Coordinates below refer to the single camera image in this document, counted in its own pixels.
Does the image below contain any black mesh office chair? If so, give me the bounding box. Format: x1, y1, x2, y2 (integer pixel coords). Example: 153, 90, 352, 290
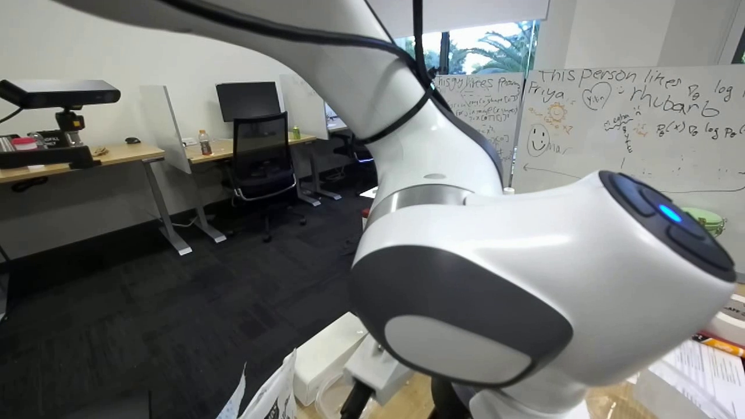
221, 110, 303, 228

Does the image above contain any whiteboard with handwriting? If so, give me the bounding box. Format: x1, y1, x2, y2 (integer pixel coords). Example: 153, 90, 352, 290
427, 73, 524, 191

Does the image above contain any white rectangular box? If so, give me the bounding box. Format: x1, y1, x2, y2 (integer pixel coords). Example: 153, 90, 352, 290
290, 311, 370, 407

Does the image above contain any small white box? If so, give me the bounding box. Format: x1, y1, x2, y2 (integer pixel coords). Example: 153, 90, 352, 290
341, 336, 413, 404

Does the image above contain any black computer monitor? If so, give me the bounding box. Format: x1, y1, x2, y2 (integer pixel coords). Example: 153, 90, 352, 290
213, 80, 283, 125

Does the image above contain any window with palm view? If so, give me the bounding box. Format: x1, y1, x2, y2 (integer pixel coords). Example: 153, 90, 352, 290
393, 18, 543, 80

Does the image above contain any white desk divider panel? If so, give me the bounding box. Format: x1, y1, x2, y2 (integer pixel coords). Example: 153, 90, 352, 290
138, 83, 196, 180

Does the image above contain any wooden desk with white legs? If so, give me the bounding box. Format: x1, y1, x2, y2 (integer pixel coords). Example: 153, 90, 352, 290
0, 139, 233, 258

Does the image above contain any whiteboard with smiley drawing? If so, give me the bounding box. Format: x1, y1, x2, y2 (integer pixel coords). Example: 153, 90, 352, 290
512, 63, 745, 274

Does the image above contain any light green container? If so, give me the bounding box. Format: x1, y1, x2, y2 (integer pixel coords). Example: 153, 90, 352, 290
679, 203, 729, 237

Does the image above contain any printed white paper stack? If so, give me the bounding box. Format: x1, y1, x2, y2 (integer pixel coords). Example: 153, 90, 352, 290
644, 336, 745, 419

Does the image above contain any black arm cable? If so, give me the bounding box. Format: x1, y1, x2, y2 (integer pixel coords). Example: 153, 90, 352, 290
157, 0, 507, 191

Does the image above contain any black camera on stand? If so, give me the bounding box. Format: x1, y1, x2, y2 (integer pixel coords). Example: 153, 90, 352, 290
0, 76, 122, 173

